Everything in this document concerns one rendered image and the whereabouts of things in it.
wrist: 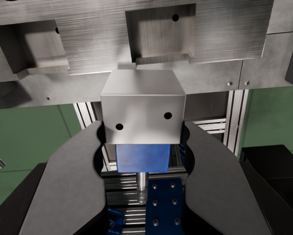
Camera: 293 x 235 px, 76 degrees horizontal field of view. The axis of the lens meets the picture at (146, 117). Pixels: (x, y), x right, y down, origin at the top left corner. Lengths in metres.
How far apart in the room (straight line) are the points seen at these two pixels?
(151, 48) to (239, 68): 0.14
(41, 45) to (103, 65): 0.07
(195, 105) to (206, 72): 0.71
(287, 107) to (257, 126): 0.20
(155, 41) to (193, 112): 0.82
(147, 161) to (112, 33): 0.11
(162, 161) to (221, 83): 0.17
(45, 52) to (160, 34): 0.11
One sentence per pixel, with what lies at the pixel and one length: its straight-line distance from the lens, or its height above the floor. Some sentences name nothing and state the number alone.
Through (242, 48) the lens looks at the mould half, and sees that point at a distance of 0.18.
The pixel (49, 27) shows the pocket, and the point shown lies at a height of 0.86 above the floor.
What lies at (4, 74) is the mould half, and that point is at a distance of 0.22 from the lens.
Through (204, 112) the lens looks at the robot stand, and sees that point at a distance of 1.01.
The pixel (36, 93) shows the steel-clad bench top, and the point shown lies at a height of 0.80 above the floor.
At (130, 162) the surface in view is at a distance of 0.15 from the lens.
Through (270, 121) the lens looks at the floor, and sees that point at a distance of 1.47.
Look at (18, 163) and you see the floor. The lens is 1.83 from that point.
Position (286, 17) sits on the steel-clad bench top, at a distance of 0.30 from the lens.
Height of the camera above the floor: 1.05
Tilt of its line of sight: 59 degrees down
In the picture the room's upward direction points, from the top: 177 degrees counter-clockwise
